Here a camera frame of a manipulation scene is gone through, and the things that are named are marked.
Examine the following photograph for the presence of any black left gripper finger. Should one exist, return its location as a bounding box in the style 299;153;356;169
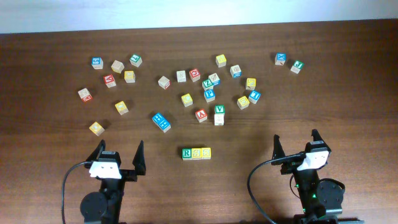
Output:
86;139;106;162
132;140;146;175

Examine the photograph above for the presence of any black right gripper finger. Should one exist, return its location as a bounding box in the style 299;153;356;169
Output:
311;129;326;146
271;134;285;165

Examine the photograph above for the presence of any green R wooden block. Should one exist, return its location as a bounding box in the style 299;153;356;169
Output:
182;148;192;160

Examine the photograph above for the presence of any yellow S wooden block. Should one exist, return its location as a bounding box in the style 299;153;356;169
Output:
192;148;202;160

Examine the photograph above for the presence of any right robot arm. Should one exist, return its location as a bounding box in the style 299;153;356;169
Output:
271;129;364;224

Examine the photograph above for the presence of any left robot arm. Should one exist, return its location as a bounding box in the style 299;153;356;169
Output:
80;140;146;224

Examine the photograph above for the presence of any yellow O block near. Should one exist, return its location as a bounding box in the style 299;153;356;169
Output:
89;121;104;136

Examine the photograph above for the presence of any yellow o block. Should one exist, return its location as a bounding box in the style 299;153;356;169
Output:
115;101;129;115
89;121;104;136

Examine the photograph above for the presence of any blue H block upper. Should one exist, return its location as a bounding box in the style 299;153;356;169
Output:
152;113;165;126

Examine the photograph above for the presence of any yellow O block middle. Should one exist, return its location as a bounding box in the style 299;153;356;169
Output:
115;101;129;115

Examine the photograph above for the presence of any yellow block right lower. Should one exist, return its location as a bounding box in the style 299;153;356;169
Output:
237;96;250;110

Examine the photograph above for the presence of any red M wooden block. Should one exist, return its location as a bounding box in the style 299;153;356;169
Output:
78;88;93;102

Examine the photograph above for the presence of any blue I wooden block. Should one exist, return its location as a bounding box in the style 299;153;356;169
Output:
248;90;261;104

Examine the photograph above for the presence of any green V wooden block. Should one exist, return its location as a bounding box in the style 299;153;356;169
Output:
215;105;225;114

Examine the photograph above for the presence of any yellow block right upper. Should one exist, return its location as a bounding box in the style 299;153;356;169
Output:
245;78;256;90

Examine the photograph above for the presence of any green J wooden block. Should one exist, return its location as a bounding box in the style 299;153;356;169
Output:
290;60;305;74

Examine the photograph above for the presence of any red A block left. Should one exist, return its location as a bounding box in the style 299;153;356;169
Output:
103;74;116;88

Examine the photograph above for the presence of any red a block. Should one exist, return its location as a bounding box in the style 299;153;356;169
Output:
195;109;208;123
103;74;116;88

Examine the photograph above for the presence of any red A block centre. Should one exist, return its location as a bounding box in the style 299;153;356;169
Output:
195;109;208;123

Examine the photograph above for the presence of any yellow block centre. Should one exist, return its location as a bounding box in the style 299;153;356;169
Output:
181;93;193;107

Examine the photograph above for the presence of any plain red-side wooden block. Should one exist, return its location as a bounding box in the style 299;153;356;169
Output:
158;76;170;90

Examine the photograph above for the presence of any blue X wooden block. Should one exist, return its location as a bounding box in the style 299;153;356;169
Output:
274;52;287;66

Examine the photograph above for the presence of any yellow C wooden block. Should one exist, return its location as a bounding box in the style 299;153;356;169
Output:
124;70;136;83

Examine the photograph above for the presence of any blue P wooden block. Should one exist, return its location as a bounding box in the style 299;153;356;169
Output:
204;89;216;103

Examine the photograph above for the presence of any plain yellow-side wooden block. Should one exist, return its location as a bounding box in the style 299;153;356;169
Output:
111;60;124;73

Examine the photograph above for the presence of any blue-side block far right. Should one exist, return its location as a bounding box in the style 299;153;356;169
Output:
230;65;242;78

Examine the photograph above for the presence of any blue S wooden block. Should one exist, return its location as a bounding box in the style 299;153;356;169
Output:
91;57;104;70

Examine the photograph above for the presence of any plain green-side wooden block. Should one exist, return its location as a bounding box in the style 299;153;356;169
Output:
176;70;187;83

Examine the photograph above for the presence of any plain blue-side block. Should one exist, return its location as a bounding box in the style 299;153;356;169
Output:
208;73;221;86

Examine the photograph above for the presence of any green Z wooden block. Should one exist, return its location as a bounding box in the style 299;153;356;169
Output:
202;79;214;91

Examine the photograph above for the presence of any green L wooden block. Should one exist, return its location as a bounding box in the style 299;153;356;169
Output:
129;54;142;67

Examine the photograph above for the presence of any red G wooden block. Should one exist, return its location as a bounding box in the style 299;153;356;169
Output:
189;68;201;82

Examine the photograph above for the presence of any yellow block far top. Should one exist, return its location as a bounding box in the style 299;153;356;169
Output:
216;54;227;68

